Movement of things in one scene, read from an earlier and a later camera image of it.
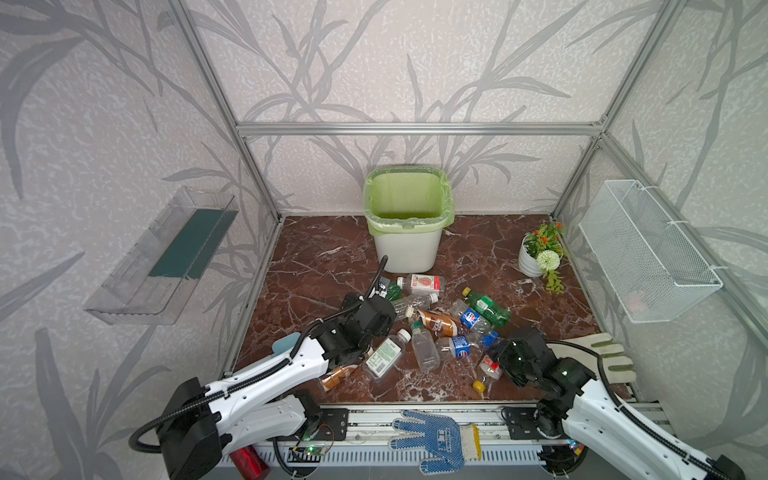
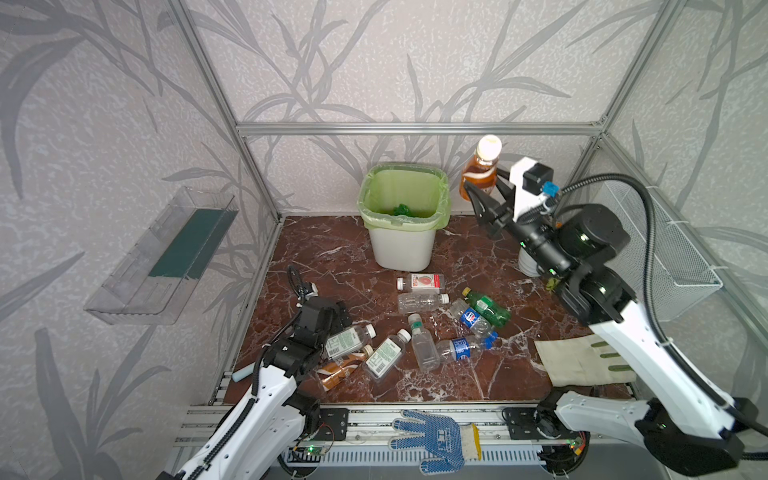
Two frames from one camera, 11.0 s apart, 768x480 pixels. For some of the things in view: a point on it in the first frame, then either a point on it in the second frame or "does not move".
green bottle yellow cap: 488,307 does not move
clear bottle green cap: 426,348 does not move
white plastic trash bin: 409,252 does not move
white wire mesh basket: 653,268 does not move
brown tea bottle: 438,323 -> 483,167
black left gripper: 380,309 -> 309,300
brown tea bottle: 337,375 does not move
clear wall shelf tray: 152,283 does not move
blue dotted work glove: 442,436 does not move
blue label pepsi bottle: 469,317 does not move
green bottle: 394,292 -> 401,210
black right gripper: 513,352 -> 504,212
